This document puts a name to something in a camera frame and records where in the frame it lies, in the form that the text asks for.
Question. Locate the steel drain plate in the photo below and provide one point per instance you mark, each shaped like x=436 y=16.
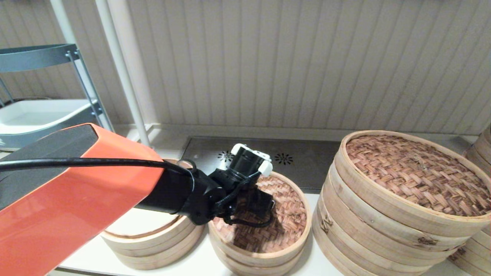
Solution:
x=307 y=168

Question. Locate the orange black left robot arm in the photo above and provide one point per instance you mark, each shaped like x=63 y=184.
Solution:
x=76 y=214

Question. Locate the white cloth steamer liner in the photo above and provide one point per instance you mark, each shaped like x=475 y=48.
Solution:
x=149 y=222

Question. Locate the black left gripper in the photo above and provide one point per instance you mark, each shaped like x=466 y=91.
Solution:
x=251 y=203

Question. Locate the large bamboo steamer stack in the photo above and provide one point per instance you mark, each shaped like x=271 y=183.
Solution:
x=360 y=241

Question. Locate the white vertical pole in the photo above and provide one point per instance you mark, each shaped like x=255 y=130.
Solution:
x=63 y=23
x=122 y=73

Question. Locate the grey rack tray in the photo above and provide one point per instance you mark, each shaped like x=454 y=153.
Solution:
x=42 y=119

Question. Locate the black wrist camera white caps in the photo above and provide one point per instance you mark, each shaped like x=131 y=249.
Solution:
x=251 y=161

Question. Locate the large woven bamboo steamer lid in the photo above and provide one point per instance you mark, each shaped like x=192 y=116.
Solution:
x=414 y=172

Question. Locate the small woven bamboo lid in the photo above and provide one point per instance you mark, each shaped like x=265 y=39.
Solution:
x=287 y=226

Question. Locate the small bamboo steamer basket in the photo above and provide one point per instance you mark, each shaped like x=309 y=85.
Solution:
x=261 y=270
x=161 y=245

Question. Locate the grey metal rack frame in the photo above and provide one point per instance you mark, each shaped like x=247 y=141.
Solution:
x=34 y=57

